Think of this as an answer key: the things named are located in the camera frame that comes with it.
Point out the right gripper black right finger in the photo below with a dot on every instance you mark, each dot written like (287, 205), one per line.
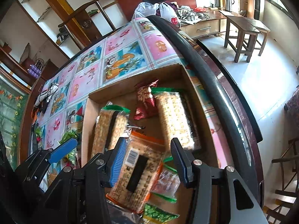
(221, 193)

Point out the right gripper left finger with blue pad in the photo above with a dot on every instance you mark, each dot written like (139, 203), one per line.
(78, 195)

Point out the clear green edge snack packet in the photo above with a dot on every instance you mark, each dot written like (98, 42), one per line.
(167, 184)

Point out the orange cracker pack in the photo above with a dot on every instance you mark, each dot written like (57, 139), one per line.
(139, 172)

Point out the green yellow snack packet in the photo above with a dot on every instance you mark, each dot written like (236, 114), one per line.
(153, 214)

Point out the green cracker pack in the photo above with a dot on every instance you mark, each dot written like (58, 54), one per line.
(175, 118)
(111, 124)

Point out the dark red snack bag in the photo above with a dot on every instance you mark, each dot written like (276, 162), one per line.
(146, 103)

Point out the small green candy packet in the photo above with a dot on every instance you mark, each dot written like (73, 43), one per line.
(70, 158)

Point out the cardboard box tray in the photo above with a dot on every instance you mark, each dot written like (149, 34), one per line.
(123, 93)

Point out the patterned scarf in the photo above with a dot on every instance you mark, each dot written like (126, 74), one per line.
(43, 100)

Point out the purple bottles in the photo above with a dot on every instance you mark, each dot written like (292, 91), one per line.
(34, 70)

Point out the wooden stool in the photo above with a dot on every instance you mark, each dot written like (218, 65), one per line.
(252, 35)

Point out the floral plastic tablecloth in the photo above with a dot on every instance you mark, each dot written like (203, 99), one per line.
(136, 48)

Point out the wooden chair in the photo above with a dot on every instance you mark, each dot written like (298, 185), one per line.
(85, 22)

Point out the metal kettle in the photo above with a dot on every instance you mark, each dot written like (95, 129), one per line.
(228, 5)

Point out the white plastic bag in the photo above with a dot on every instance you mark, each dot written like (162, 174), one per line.
(145, 9)

